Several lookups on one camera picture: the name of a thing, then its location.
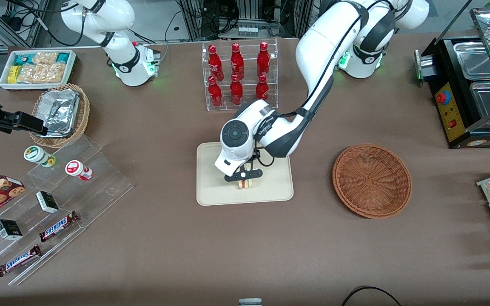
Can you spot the metal equipment frame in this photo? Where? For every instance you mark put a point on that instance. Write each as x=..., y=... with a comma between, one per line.
x=249, y=10

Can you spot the black food warmer machine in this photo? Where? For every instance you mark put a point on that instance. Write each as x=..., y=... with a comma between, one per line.
x=451, y=110

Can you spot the green white yogurt bottle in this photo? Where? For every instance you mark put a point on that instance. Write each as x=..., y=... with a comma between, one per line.
x=37, y=155

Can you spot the round brown wicker basket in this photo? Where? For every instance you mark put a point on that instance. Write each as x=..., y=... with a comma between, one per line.
x=372, y=180

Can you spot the red cola bottle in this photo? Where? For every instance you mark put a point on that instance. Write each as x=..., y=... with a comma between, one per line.
x=215, y=92
x=263, y=59
x=237, y=62
x=214, y=63
x=236, y=90
x=262, y=88

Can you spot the red white yogurt bottle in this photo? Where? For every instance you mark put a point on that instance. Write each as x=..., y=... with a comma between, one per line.
x=77, y=169

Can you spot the yellow snack box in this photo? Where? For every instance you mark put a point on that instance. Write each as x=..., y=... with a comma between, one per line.
x=13, y=74

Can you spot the clear cracker packet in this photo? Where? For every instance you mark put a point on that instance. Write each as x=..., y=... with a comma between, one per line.
x=56, y=72
x=46, y=58
x=34, y=74

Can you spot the teal snack packet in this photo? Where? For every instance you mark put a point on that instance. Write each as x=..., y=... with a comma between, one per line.
x=63, y=57
x=23, y=59

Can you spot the clear acrylic bottle rack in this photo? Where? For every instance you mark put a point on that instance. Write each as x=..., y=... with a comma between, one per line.
x=247, y=74

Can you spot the foil container stack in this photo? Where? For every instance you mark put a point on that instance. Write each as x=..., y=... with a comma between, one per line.
x=58, y=110

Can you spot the white power strip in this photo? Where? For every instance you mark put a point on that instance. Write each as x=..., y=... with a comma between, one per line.
x=248, y=30

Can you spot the small grey device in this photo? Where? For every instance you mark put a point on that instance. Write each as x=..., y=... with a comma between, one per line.
x=250, y=302

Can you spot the triangle sandwich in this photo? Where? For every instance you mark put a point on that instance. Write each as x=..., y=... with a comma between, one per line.
x=245, y=184

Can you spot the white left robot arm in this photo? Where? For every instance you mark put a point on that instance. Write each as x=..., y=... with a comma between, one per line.
x=321, y=42

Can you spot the Snickers chocolate bar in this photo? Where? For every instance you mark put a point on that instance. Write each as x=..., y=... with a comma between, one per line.
x=58, y=226
x=18, y=260

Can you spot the small brown wicker basket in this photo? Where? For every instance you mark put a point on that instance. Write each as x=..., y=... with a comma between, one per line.
x=84, y=114

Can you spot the clear acrylic stepped display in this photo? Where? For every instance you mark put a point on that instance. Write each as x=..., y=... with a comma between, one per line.
x=100, y=187

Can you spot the white snack bin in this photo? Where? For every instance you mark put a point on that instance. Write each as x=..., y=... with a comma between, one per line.
x=4, y=84

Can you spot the beige plastic tray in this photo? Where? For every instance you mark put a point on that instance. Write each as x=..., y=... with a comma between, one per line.
x=270, y=191

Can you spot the small black box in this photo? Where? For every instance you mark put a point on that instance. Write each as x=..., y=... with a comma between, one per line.
x=47, y=202
x=8, y=230

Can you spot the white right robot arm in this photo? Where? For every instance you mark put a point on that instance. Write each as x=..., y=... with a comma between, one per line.
x=121, y=42

